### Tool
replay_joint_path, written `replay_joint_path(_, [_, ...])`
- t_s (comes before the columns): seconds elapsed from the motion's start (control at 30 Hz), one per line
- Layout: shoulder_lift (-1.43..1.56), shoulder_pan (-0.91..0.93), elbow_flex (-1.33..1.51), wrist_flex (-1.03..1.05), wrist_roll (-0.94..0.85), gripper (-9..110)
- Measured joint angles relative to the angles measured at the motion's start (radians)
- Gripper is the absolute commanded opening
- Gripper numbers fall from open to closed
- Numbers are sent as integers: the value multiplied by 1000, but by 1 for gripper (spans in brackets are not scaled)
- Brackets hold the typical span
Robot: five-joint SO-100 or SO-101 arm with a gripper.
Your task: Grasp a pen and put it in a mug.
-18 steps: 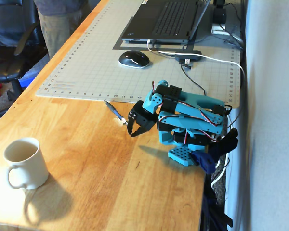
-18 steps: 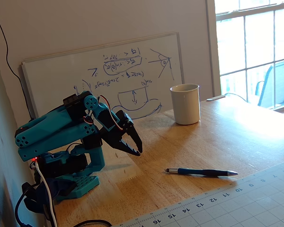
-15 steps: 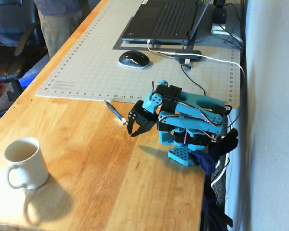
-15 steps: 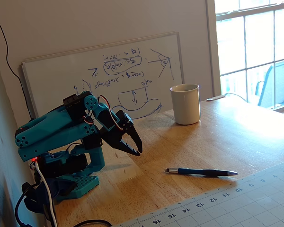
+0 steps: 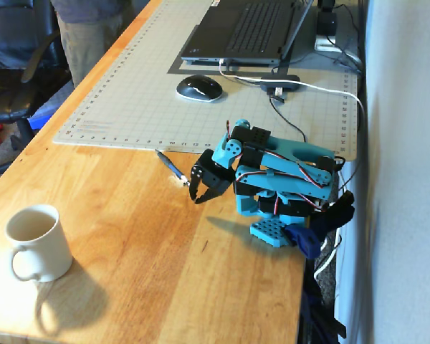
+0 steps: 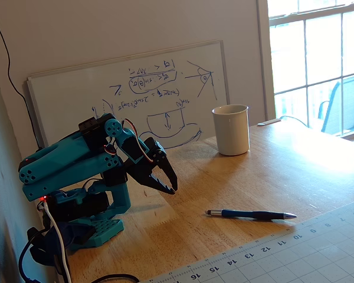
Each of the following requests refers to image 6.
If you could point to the white ceramic mug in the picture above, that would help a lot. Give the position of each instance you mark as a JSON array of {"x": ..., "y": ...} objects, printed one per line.
[{"x": 230, "y": 132}]

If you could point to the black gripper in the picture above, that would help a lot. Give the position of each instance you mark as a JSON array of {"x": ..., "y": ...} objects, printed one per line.
[{"x": 154, "y": 165}]

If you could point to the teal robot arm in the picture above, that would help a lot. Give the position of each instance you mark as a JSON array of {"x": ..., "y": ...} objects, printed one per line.
[{"x": 76, "y": 156}]

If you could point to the whiteboard with blue writing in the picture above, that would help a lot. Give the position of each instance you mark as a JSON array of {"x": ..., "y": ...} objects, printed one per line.
[{"x": 85, "y": 88}]

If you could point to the small white flat object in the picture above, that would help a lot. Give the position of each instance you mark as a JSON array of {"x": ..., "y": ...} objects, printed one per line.
[{"x": 268, "y": 122}]

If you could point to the grey gridded cutting mat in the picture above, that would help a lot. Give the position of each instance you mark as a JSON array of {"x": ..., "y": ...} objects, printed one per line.
[{"x": 298, "y": 253}]

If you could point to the white window frame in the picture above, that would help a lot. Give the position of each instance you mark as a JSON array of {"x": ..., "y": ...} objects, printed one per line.
[{"x": 305, "y": 59}]

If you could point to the blue pen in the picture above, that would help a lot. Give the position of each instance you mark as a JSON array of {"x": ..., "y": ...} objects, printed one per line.
[{"x": 253, "y": 214}]

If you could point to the blue table clamp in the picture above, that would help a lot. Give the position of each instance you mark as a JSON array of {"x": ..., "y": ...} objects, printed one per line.
[{"x": 73, "y": 233}]

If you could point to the blue patio chair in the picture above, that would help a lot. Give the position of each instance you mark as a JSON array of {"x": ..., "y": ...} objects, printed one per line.
[{"x": 346, "y": 103}]

